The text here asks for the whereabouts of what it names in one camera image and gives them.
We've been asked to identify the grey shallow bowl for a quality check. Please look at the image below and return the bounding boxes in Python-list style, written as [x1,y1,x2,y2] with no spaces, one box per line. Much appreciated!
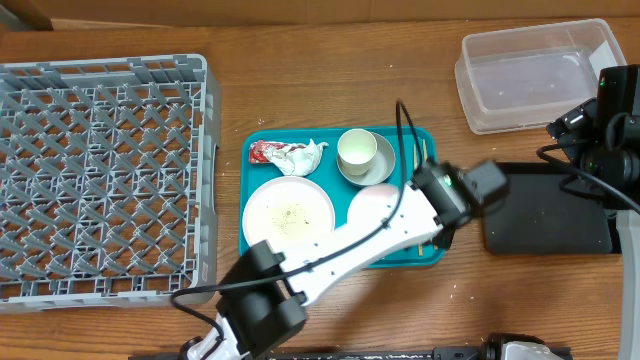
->
[336,131,396,187]

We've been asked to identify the cream paper cup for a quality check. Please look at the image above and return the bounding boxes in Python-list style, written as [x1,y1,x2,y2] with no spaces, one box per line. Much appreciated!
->
[337,128,378,176]

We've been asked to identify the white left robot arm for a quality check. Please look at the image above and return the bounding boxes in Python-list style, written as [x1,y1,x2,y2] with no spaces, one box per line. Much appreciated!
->
[170,160,508,359]

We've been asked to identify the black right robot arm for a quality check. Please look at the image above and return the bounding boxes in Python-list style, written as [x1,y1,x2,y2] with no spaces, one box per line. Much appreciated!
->
[536,64,639,359]

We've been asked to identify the grey dishwasher rack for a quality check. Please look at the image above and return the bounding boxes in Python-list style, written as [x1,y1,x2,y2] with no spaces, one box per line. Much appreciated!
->
[1,54,221,314]

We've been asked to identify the left wooden chopstick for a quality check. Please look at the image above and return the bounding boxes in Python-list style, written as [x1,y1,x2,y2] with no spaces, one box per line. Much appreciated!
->
[413,144,423,257]

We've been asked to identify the wooden chopstick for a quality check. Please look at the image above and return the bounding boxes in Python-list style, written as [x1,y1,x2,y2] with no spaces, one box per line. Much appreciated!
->
[413,144,423,257]
[422,139,439,250]

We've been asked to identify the right wooden chopstick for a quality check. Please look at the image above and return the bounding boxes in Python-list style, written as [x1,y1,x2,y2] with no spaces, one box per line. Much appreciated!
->
[422,139,439,250]

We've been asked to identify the black plastic tray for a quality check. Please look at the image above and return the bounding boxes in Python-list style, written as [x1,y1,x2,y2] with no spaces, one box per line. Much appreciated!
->
[482,162,621,255]

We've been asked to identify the clear plastic bin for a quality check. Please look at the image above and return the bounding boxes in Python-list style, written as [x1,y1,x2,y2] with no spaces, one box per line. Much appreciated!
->
[454,19,626,135]

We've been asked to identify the teal plastic tray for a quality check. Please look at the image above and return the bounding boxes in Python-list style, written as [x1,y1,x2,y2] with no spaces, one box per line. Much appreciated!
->
[238,126,446,269]

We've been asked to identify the crumpled white napkin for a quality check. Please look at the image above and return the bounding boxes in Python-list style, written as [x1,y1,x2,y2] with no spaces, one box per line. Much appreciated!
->
[263,139,328,177]

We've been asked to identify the large white plate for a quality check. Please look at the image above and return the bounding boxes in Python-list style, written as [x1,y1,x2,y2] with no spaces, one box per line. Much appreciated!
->
[241,176,336,250]

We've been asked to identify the red snack wrapper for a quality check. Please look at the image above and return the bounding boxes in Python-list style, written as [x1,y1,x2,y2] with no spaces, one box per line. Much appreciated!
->
[248,140,305,164]

